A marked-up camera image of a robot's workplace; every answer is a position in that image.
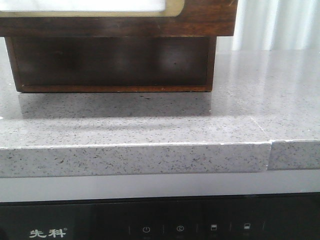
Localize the dark wooden drawer cabinet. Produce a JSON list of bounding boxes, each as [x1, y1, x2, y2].
[[4, 36, 217, 94]]

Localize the white curtain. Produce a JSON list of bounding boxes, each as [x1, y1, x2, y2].
[[231, 0, 320, 51]]

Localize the black appliance control panel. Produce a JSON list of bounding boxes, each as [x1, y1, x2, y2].
[[0, 192, 320, 240]]

